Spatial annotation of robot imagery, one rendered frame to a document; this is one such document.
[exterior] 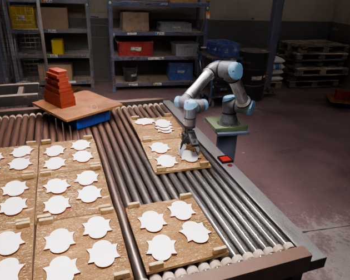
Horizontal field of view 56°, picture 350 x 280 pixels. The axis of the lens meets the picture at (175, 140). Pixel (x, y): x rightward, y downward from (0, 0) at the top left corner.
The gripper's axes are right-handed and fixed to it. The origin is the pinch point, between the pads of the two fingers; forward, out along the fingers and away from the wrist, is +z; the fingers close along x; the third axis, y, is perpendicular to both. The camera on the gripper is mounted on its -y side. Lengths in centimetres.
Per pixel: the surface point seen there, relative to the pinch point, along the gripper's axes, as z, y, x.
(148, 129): -1.4, 46.8, 16.4
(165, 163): 0.2, -6.5, 17.1
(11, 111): -4, 103, 116
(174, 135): -0.7, 32.4, 0.1
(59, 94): -24, 75, 77
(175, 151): 0.4, 9.2, 6.1
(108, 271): 5, -78, 59
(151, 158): 0.7, 3.2, 23.4
